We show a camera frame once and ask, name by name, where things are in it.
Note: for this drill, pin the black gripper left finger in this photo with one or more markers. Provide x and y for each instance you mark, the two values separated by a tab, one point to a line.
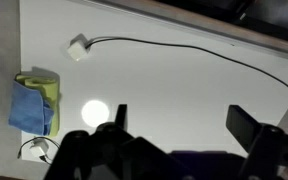
121	116

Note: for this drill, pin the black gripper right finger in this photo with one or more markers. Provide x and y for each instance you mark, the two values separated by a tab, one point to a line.
243	127

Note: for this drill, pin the white power adapter cube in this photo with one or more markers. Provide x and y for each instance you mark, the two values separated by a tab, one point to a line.
77	50

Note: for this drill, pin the white whiteboard mat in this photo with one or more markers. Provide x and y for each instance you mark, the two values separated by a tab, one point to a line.
177	83

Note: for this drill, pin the yellow-green folded cloth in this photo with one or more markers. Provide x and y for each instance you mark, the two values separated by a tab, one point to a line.
49	88

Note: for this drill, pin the blue microfiber cloth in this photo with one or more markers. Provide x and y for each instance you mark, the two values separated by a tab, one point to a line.
30	112

